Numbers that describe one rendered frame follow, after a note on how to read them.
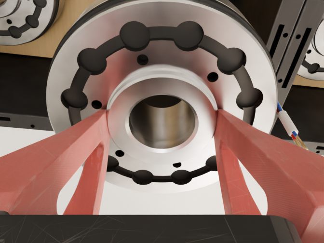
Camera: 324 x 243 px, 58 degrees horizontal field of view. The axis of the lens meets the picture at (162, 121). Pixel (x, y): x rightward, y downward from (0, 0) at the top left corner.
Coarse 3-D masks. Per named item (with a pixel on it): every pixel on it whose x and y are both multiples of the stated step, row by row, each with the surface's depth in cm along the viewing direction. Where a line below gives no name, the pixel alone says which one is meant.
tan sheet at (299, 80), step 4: (296, 76) 32; (300, 76) 32; (296, 80) 33; (300, 80) 33; (304, 80) 33; (308, 80) 33; (312, 80) 33; (296, 84) 33; (300, 84) 33; (304, 84) 33; (308, 84) 33; (312, 84) 33; (316, 84) 33; (320, 84) 33
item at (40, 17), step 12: (24, 0) 24; (36, 0) 25; (48, 0) 24; (24, 12) 25; (36, 12) 25; (48, 12) 25; (0, 24) 25; (12, 24) 25; (24, 24) 26; (36, 24) 26; (48, 24) 25; (0, 36) 26; (12, 36) 26; (24, 36) 26; (36, 36) 26
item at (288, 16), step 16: (288, 0) 18; (304, 0) 18; (272, 16) 19; (288, 16) 19; (272, 32) 19; (288, 32) 19; (272, 48) 21; (0, 112) 23; (16, 112) 23; (32, 112) 23; (32, 128) 24; (48, 128) 24
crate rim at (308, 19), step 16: (320, 0) 18; (304, 16) 19; (320, 16) 19; (304, 32) 19; (288, 48) 20; (304, 48) 20; (288, 64) 20; (288, 80) 21; (272, 128) 24; (304, 144) 25; (320, 144) 25
